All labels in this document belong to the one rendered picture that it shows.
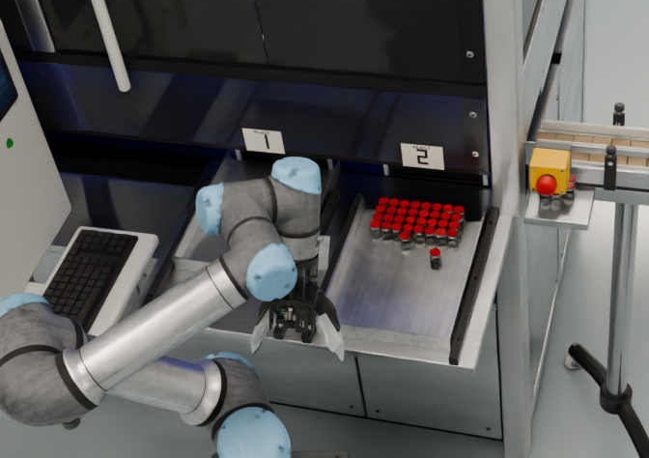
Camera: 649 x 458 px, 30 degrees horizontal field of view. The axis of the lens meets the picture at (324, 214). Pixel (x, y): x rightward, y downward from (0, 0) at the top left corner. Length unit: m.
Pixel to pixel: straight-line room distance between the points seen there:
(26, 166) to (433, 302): 0.91
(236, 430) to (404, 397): 1.08
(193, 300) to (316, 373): 1.37
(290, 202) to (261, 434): 0.41
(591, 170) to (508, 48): 0.41
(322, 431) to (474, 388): 0.51
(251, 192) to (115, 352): 0.31
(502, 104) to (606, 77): 1.98
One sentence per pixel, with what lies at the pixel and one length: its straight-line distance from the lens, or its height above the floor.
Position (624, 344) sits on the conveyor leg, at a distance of 2.97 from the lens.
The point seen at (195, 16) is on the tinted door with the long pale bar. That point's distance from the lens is 2.39.
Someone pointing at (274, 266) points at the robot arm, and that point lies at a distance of 1.70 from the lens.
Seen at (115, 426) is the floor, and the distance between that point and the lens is 3.42.
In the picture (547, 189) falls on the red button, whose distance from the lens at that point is 2.38.
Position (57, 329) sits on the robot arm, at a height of 1.29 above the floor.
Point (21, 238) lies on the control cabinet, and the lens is 2.65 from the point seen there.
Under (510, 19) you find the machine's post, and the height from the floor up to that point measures 1.36.
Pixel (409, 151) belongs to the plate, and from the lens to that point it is 2.43.
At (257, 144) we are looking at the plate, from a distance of 2.54.
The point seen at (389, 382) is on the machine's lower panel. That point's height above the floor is 0.26.
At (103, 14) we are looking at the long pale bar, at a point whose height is 1.37.
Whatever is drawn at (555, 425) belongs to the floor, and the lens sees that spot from 3.24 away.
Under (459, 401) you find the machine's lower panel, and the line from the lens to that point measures 3.02.
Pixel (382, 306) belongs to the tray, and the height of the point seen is 0.88.
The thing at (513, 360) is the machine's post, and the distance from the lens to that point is 2.85.
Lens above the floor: 2.63
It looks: 43 degrees down
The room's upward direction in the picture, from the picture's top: 10 degrees counter-clockwise
